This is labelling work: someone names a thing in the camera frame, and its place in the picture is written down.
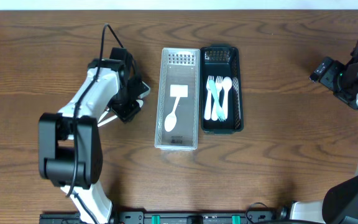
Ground white spoon lowest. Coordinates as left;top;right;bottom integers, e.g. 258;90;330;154
164;96;180;132

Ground white plastic fork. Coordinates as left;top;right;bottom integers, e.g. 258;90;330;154
204;75;214;120
213;76;225;122

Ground mint green plastic fork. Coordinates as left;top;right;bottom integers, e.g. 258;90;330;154
208;76;226;122

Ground white thick plastic spoon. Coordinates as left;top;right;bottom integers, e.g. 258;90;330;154
222;77;232;119

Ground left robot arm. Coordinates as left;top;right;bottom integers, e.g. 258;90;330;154
38;57;150;223

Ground clear plastic mesh basket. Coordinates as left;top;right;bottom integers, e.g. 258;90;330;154
155;47;200;151

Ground dark green mesh basket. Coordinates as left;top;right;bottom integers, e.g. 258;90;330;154
200;44;244;134

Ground left black cable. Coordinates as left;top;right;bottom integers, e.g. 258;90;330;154
65;23;126;224

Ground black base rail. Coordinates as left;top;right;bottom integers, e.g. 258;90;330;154
39;210;291;224

